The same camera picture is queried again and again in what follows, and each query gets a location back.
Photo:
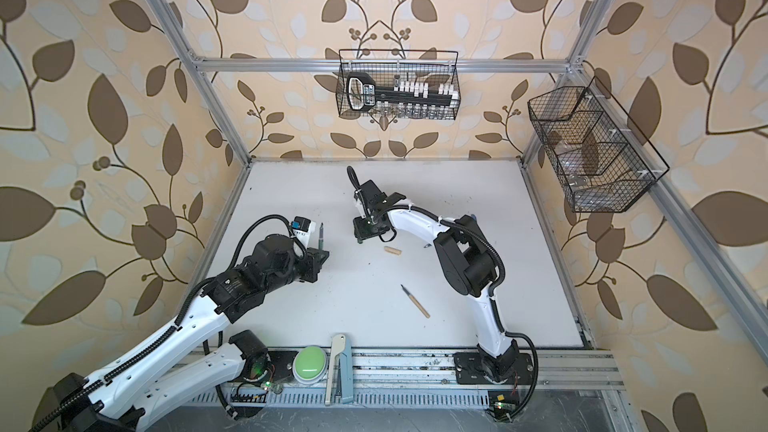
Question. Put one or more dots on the wire basket right wall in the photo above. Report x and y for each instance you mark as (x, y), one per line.
(602, 159)

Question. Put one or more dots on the black socket holder tool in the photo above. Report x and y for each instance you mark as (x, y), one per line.
(405, 96)

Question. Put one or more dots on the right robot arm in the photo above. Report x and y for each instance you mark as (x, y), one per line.
(470, 265)

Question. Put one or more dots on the wire basket back wall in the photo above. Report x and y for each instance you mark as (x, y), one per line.
(432, 65)

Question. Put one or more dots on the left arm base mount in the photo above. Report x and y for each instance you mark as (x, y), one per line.
(267, 366)

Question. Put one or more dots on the beige pen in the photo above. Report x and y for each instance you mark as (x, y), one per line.
(415, 302)

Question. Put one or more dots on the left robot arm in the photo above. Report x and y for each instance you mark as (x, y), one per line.
(137, 389)

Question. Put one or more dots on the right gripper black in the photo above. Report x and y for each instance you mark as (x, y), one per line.
(360, 230)

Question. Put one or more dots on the aluminium front rail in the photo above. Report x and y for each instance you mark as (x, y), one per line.
(436, 368)

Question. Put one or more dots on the wire basket wall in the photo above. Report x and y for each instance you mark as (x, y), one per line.
(432, 65)
(602, 159)

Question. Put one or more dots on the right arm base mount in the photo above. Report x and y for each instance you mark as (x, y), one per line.
(479, 368)

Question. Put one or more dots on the green push button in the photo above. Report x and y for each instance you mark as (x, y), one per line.
(310, 365)

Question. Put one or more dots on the beige blue handled tool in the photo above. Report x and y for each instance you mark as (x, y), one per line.
(340, 373)

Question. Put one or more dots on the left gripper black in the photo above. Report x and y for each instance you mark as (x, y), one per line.
(313, 266)

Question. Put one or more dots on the beige pen cap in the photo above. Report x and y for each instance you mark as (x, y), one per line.
(392, 250)

